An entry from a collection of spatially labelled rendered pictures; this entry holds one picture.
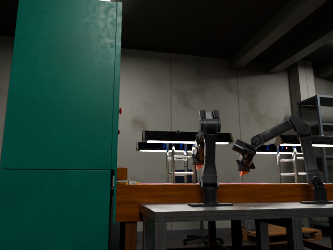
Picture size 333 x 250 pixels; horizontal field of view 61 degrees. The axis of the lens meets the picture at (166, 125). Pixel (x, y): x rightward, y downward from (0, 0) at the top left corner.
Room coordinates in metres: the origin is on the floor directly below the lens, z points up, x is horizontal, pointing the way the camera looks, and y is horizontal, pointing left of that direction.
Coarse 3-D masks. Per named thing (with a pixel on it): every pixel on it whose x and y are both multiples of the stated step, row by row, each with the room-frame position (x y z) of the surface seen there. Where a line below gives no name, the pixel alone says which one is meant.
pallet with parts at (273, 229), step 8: (248, 224) 4.04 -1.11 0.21; (272, 224) 4.65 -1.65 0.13; (248, 232) 4.03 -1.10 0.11; (272, 232) 3.94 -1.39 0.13; (280, 232) 3.94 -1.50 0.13; (304, 232) 4.01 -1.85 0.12; (312, 232) 4.07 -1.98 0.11; (320, 232) 4.12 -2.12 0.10; (248, 240) 4.03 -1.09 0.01; (312, 240) 4.06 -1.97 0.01
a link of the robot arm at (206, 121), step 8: (208, 120) 1.25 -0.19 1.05; (216, 120) 1.25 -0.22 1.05; (208, 128) 1.25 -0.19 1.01; (216, 128) 1.25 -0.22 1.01; (208, 136) 1.27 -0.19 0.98; (216, 136) 1.27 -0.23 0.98; (208, 144) 1.29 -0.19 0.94; (208, 152) 1.30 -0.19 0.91; (208, 160) 1.32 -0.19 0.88; (208, 168) 1.33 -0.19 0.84; (208, 176) 1.34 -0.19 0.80; (216, 176) 1.34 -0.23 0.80; (208, 184) 1.36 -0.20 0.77; (216, 184) 1.36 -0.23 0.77
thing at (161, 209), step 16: (144, 208) 1.34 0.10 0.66; (160, 208) 1.23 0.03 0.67; (176, 208) 1.23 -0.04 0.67; (192, 208) 1.23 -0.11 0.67; (208, 208) 1.23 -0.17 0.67; (224, 208) 1.22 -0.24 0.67; (240, 208) 1.22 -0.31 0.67; (256, 208) 1.22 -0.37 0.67; (272, 208) 1.22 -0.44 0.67; (288, 208) 1.23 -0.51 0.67; (304, 208) 1.25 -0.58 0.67; (320, 208) 1.26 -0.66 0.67
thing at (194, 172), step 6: (180, 132) 1.88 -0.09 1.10; (198, 132) 1.90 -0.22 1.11; (174, 144) 2.04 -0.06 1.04; (192, 144) 2.07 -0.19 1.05; (174, 150) 2.04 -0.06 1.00; (192, 150) 2.07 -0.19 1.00; (174, 156) 2.04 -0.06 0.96; (180, 156) 2.05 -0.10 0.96; (186, 156) 2.06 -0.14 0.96; (174, 162) 2.04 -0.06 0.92; (192, 162) 2.07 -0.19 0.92; (174, 168) 2.04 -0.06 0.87; (192, 168) 2.07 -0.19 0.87; (174, 174) 2.04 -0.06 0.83; (180, 174) 2.05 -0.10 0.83; (186, 174) 2.06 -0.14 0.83; (192, 174) 2.07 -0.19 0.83; (174, 180) 2.04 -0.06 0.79; (192, 180) 2.07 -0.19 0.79
